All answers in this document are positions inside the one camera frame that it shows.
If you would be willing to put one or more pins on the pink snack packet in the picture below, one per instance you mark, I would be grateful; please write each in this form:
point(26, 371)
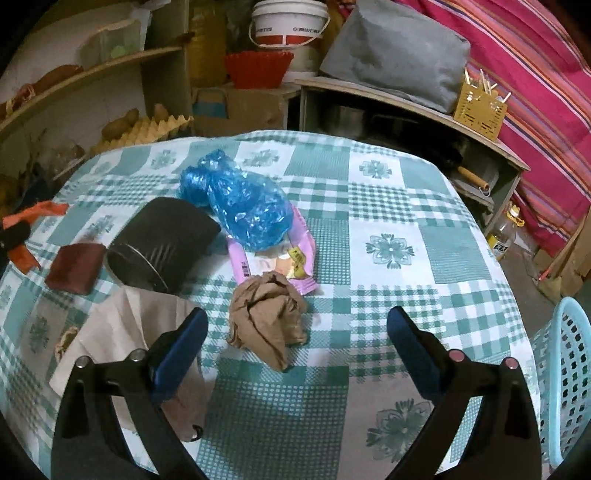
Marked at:
point(302, 258)

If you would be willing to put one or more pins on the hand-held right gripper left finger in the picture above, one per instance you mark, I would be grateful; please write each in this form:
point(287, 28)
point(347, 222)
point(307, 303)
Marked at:
point(180, 360)

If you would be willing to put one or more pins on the cardboard box with blue label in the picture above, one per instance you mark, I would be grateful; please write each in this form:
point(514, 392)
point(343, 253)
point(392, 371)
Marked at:
point(249, 110)

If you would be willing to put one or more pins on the pink striped cloth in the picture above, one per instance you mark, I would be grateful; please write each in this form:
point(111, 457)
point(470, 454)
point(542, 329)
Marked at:
point(531, 92)

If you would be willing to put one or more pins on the yellow chopstick holder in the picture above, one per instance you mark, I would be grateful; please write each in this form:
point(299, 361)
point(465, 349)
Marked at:
point(480, 115)

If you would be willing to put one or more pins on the plain white plastic bucket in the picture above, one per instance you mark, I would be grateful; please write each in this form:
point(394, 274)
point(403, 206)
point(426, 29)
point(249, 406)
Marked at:
point(304, 60)

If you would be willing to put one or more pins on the bundle of chopsticks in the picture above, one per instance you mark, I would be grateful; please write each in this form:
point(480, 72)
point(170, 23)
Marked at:
point(485, 85)

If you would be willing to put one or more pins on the wooden curved shelf unit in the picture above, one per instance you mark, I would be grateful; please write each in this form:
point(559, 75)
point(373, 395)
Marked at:
point(157, 78)

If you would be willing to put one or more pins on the clear plastic oil bottle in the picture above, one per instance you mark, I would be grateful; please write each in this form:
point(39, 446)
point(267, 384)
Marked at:
point(503, 235)

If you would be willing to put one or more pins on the maroon packet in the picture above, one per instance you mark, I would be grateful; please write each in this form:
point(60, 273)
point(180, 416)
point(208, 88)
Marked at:
point(76, 267)

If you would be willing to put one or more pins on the wooden rolling pin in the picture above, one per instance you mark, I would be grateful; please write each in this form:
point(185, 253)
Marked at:
point(473, 177)

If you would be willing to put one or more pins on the clear plastic container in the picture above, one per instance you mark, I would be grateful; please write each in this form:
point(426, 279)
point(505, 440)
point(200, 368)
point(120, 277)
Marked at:
point(111, 44)

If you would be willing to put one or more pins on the black packet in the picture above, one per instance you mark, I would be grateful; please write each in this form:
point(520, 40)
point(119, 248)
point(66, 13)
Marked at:
point(161, 244)

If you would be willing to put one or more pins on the beige paper bag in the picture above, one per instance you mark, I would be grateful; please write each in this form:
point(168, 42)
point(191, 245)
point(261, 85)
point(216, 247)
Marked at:
point(124, 323)

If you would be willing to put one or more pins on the yellow oil jug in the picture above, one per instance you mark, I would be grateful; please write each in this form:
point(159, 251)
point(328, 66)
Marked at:
point(207, 46)

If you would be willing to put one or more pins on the yellow egg carton tray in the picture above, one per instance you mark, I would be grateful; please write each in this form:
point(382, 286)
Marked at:
point(152, 131)

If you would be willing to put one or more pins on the red orange wrapper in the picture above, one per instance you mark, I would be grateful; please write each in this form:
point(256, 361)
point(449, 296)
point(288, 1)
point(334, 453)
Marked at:
point(41, 210)

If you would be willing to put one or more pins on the red plastic basket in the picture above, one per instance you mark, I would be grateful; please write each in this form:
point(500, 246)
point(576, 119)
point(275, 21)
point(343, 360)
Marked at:
point(258, 69)

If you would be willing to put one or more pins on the green checkered tablecloth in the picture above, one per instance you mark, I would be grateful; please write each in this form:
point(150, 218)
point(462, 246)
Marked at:
point(351, 286)

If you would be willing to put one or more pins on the potato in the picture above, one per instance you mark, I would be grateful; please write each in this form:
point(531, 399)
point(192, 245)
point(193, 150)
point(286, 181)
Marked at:
point(120, 124)

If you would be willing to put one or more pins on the grey cushion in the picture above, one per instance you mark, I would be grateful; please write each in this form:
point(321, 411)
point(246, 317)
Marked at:
point(397, 55)

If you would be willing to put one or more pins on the cardboard panels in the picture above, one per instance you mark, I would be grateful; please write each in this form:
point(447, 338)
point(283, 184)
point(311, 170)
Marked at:
point(568, 267)

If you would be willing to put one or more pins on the blue plastic bag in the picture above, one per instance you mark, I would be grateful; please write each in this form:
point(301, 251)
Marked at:
point(244, 203)

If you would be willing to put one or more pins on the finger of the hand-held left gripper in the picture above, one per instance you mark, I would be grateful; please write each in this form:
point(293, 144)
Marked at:
point(14, 237)

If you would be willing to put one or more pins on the light blue plastic basket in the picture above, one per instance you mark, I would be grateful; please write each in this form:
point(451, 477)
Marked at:
point(568, 383)

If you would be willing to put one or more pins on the brown paper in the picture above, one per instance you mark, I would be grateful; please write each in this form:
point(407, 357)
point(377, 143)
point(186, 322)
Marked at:
point(270, 318)

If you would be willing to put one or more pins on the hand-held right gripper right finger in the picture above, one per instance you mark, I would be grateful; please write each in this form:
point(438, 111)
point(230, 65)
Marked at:
point(415, 355)

